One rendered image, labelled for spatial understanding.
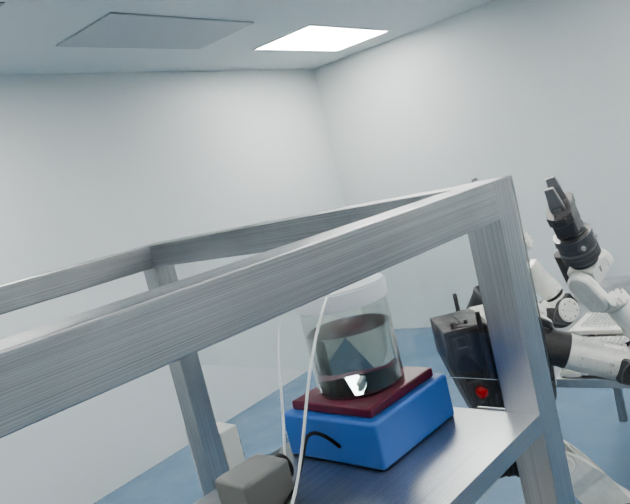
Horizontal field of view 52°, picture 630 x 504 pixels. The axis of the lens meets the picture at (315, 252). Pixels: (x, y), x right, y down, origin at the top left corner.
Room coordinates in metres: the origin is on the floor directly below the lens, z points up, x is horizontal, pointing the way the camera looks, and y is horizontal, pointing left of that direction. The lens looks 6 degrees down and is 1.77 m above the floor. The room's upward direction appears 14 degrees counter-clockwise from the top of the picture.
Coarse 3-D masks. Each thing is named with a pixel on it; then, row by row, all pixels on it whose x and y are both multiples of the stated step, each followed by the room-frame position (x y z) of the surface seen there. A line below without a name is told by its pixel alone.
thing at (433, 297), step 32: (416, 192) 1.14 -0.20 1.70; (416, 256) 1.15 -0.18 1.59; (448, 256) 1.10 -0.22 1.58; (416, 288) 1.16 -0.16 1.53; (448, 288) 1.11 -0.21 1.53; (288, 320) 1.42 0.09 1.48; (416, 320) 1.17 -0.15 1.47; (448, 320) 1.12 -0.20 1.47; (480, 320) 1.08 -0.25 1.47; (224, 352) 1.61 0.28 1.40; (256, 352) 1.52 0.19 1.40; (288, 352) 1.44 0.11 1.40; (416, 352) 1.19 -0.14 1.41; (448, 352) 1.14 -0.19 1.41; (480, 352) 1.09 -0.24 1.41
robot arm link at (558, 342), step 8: (544, 328) 1.55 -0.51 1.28; (552, 336) 1.54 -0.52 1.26; (560, 336) 1.54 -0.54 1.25; (568, 336) 1.54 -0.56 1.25; (552, 344) 1.53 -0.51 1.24; (560, 344) 1.52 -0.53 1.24; (568, 344) 1.52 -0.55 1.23; (552, 352) 1.53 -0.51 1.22; (560, 352) 1.52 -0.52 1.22; (568, 352) 1.52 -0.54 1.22; (552, 360) 1.53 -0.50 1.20; (560, 360) 1.52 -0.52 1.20
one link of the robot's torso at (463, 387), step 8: (552, 368) 1.71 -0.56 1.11; (456, 384) 1.86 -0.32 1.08; (464, 384) 1.71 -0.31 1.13; (472, 384) 1.71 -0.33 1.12; (480, 384) 1.70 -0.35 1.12; (488, 384) 1.70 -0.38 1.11; (496, 384) 1.70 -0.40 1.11; (552, 384) 1.71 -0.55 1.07; (464, 392) 1.71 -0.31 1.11; (472, 392) 1.71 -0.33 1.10; (480, 392) 1.68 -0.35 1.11; (488, 392) 1.68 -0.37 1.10; (496, 392) 1.70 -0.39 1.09; (464, 400) 1.88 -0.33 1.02; (472, 400) 1.71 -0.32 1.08; (480, 400) 1.70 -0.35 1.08; (488, 400) 1.70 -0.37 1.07; (496, 400) 1.70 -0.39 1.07; (472, 408) 1.72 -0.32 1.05
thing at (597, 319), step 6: (588, 318) 2.66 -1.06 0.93; (594, 318) 2.66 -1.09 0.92; (600, 318) 2.62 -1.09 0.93; (606, 318) 2.62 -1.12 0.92; (582, 324) 2.61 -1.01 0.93; (588, 324) 2.60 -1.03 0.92; (594, 324) 2.57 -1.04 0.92; (600, 324) 2.55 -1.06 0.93; (606, 324) 2.55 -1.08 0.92; (612, 324) 2.52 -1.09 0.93; (588, 336) 2.58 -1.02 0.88; (594, 336) 2.57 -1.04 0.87; (600, 336) 2.55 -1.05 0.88; (606, 336) 2.54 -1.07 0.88; (612, 336) 2.53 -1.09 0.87
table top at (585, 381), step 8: (608, 280) 3.51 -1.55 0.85; (616, 280) 3.47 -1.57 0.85; (624, 280) 3.43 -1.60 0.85; (608, 288) 3.35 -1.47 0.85; (616, 288) 3.31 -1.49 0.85; (624, 288) 3.27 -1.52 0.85; (584, 312) 3.03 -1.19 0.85; (592, 312) 3.00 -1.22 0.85; (576, 320) 2.94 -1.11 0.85; (560, 328) 2.87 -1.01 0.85; (568, 328) 2.85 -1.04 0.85; (584, 376) 2.26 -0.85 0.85; (592, 376) 2.25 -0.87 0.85; (560, 384) 2.30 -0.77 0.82; (568, 384) 2.28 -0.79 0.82; (576, 384) 2.26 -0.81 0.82; (584, 384) 2.24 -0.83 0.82; (592, 384) 2.23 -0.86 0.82; (600, 384) 2.21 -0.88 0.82; (608, 384) 2.19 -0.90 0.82; (616, 384) 2.18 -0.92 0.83
